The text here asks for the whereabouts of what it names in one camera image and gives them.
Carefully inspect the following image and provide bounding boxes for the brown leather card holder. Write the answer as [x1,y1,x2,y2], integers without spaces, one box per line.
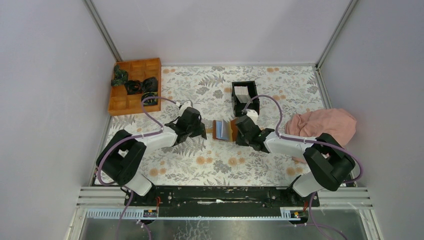
[212,119,238,142]

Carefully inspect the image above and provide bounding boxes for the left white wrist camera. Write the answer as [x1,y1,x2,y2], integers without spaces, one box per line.
[179,100,193,111]

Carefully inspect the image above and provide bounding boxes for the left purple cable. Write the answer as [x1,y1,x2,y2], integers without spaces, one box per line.
[95,96,182,240]

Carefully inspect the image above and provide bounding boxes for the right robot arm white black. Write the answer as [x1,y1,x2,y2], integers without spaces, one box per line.
[235,115,356,206]

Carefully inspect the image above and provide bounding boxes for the stack of credit cards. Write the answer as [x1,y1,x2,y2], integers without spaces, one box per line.
[233,85,251,104]

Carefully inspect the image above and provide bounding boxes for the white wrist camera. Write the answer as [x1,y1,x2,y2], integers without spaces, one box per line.
[246,109,259,125]
[179,100,193,111]

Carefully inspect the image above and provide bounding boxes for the green black rolled sock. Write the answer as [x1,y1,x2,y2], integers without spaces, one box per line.
[141,91,158,107]

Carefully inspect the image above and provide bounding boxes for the black rolled sock right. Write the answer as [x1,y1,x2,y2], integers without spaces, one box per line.
[141,76,159,93]

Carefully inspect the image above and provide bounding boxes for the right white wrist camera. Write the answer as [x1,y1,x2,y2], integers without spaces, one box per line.
[246,109,259,125]

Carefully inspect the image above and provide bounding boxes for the floral patterned table mat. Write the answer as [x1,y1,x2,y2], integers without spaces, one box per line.
[106,66,324,186]

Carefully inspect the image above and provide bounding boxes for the orange wooden compartment tray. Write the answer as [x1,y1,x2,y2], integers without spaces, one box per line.
[108,58,162,116]

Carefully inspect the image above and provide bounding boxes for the pink crumpled cloth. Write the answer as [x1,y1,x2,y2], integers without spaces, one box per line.
[284,108,357,147]

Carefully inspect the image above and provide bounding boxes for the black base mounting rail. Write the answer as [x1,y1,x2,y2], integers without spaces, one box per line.
[124,185,320,218]

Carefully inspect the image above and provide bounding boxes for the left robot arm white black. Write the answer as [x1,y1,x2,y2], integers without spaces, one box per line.
[96,106,207,206]

